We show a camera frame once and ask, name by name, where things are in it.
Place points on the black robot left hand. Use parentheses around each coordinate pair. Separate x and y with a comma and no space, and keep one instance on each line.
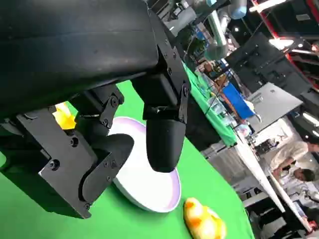
(62,49)

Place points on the plain orange toy bread roll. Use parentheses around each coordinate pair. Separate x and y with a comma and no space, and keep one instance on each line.
(64,118)

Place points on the green cloth on workshop table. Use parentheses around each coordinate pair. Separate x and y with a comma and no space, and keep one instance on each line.
(211,109)

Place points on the black backdrop curtain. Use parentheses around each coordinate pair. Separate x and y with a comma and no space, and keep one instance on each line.
(199,134)

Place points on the lilac plate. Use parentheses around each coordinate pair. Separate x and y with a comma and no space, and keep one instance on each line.
(144,189)

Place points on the blue box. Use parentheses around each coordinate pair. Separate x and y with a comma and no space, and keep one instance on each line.
(236,99)

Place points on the black monitor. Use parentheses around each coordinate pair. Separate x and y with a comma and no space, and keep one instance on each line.
(261,59)

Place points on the orange white striped bread roll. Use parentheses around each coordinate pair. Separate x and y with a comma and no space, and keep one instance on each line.
(203,219)

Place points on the white workshop table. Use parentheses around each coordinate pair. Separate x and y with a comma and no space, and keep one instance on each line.
(259,171)

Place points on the person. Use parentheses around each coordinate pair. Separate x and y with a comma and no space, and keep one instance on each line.
(289,154)
(305,174)

